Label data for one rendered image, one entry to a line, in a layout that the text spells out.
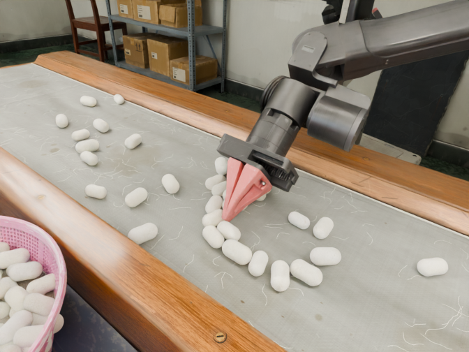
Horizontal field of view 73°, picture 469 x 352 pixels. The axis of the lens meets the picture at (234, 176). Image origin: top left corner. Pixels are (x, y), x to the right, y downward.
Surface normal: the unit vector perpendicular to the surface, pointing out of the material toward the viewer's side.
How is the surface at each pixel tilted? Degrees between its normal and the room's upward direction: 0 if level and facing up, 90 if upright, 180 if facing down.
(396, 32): 45
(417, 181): 0
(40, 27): 88
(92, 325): 0
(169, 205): 0
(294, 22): 90
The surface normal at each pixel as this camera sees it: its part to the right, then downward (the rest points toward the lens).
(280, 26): -0.62, 0.41
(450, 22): -0.26, -0.22
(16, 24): 0.79, 0.37
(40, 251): -0.51, 0.16
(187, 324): 0.05, -0.83
